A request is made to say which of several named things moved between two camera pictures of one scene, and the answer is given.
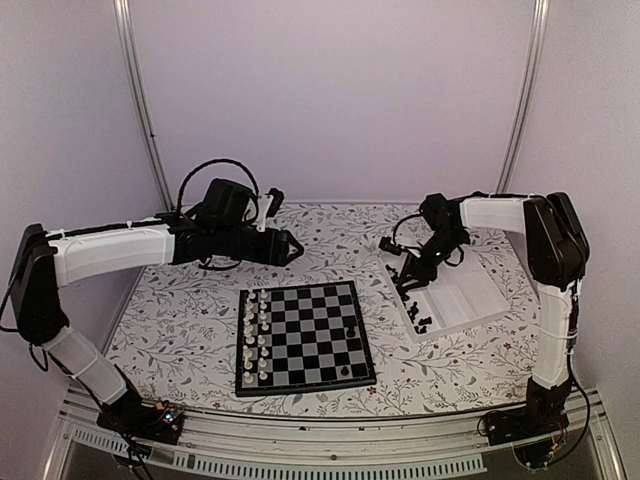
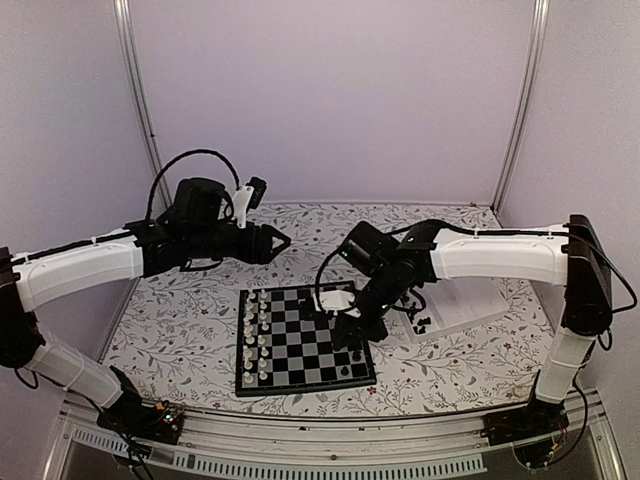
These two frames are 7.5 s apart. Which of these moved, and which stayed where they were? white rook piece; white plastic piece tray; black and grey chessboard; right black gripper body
Moved: right black gripper body
Stayed: white rook piece; black and grey chessboard; white plastic piece tray
